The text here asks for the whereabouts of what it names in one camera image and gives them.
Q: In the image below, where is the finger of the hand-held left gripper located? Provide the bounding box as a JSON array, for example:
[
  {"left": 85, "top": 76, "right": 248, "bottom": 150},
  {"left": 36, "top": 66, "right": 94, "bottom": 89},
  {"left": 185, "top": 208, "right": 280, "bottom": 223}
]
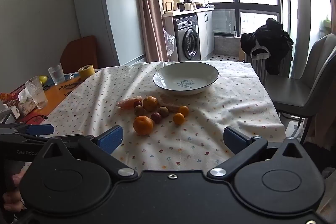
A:
[{"left": 16, "top": 124, "right": 55, "bottom": 137}]

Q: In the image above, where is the black clothing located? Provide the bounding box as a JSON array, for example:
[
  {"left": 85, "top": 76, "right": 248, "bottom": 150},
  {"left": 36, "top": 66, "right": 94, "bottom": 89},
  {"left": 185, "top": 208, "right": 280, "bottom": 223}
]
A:
[{"left": 241, "top": 18, "right": 294, "bottom": 75}]

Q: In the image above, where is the floral tissue box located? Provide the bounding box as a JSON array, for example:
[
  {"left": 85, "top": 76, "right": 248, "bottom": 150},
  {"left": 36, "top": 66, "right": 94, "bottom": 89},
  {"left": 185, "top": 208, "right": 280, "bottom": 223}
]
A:
[{"left": 14, "top": 89, "right": 37, "bottom": 117}]

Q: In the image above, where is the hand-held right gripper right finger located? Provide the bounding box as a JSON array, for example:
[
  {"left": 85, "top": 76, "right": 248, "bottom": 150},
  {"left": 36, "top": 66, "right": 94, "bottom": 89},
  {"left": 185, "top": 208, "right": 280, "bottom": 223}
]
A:
[{"left": 207, "top": 126, "right": 310, "bottom": 180}]

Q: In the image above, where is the yellow tape roll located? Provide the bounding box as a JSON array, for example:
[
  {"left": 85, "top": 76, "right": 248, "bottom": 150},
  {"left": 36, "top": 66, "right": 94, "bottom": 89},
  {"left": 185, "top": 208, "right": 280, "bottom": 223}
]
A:
[{"left": 78, "top": 65, "right": 95, "bottom": 80}]

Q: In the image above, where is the kitchen countertop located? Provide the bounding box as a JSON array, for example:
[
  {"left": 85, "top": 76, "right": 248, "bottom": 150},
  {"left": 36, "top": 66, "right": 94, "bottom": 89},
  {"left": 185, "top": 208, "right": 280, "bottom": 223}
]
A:
[{"left": 162, "top": 5, "right": 215, "bottom": 17}]

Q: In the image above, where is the white bowl with dark rim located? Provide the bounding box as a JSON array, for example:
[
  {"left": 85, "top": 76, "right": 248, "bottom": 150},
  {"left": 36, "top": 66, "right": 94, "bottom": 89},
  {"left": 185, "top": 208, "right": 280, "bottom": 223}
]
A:
[{"left": 153, "top": 61, "right": 219, "bottom": 96}]

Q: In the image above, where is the tall clear glass cup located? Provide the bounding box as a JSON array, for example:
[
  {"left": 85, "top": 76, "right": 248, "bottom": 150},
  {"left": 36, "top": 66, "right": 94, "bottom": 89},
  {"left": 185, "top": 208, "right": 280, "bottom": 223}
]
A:
[{"left": 25, "top": 76, "right": 48, "bottom": 109}]

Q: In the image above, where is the white base cabinet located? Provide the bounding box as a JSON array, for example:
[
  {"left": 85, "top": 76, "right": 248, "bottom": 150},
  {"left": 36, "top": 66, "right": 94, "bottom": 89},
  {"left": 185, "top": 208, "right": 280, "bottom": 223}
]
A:
[{"left": 196, "top": 10, "right": 215, "bottom": 59}]

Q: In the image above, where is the large mandarin orange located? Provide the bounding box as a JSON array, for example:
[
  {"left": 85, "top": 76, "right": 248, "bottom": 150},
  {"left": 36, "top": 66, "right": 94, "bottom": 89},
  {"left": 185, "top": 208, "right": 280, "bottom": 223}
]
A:
[{"left": 133, "top": 115, "right": 154, "bottom": 135}]

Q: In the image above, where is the white plastic box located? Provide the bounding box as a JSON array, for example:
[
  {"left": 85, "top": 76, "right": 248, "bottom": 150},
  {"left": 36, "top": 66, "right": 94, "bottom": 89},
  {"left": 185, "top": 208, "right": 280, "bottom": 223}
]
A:
[{"left": 0, "top": 106, "right": 20, "bottom": 122}]

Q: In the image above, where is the large peeled pomelo segment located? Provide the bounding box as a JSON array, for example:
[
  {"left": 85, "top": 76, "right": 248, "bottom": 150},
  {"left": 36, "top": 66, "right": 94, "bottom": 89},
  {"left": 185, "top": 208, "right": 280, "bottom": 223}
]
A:
[{"left": 158, "top": 93, "right": 184, "bottom": 112}]

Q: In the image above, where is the short clear glass cup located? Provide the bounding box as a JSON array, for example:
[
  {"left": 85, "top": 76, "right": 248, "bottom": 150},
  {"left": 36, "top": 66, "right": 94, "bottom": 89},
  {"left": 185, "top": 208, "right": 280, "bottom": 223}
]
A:
[{"left": 48, "top": 63, "right": 66, "bottom": 85}]

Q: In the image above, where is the clear plastic bag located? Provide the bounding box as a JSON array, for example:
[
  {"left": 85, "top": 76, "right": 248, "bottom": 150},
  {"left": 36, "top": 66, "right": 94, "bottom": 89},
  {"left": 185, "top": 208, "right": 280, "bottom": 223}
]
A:
[{"left": 163, "top": 28, "right": 176, "bottom": 56}]

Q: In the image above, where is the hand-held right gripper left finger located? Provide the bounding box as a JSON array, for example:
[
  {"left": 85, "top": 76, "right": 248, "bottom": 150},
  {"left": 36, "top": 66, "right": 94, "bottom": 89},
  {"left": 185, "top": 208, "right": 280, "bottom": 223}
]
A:
[{"left": 33, "top": 125, "right": 138, "bottom": 183}]

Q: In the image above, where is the grey washing machine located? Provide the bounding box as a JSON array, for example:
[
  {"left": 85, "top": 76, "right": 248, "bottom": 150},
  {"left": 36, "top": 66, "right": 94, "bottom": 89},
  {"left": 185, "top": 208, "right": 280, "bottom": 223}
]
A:
[{"left": 173, "top": 15, "right": 201, "bottom": 62}]

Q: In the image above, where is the grey radiator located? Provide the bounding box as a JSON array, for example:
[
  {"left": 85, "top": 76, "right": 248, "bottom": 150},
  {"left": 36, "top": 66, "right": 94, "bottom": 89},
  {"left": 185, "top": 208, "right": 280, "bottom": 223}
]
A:
[{"left": 244, "top": 52, "right": 293, "bottom": 83}]

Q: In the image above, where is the pink curtain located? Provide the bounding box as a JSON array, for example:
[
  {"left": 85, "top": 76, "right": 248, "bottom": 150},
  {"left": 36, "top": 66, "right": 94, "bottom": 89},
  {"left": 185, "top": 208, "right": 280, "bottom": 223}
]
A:
[{"left": 131, "top": 0, "right": 168, "bottom": 63}]

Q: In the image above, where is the person's left hand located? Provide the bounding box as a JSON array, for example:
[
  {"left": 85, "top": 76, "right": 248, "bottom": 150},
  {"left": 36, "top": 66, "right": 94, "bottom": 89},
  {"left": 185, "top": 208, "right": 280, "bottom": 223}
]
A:
[{"left": 3, "top": 170, "right": 27, "bottom": 212}]

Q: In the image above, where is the white refrigerator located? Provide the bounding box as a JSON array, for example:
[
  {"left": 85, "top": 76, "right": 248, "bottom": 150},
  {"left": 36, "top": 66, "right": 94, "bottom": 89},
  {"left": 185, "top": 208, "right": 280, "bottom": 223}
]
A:
[{"left": 72, "top": 0, "right": 147, "bottom": 67}]

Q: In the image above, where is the small pink pomelo segment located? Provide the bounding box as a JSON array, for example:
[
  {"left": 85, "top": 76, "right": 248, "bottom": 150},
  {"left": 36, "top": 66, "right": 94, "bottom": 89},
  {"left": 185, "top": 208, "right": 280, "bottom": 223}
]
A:
[{"left": 116, "top": 96, "right": 143, "bottom": 109}]

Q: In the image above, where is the grey chair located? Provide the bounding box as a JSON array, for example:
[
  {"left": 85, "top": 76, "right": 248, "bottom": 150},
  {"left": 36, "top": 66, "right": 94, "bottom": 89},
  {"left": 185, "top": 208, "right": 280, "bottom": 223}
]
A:
[{"left": 265, "top": 34, "right": 336, "bottom": 144}]

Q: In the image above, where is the brown wooden chair back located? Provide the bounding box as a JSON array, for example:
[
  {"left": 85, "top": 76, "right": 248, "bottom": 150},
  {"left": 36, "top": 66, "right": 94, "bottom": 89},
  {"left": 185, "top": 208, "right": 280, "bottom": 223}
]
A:
[{"left": 60, "top": 35, "right": 99, "bottom": 73}]

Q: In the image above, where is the brown cardboard box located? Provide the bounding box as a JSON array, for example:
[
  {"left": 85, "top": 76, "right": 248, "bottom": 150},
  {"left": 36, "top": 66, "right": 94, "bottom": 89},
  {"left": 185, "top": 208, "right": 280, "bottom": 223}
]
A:
[{"left": 238, "top": 35, "right": 246, "bottom": 60}]

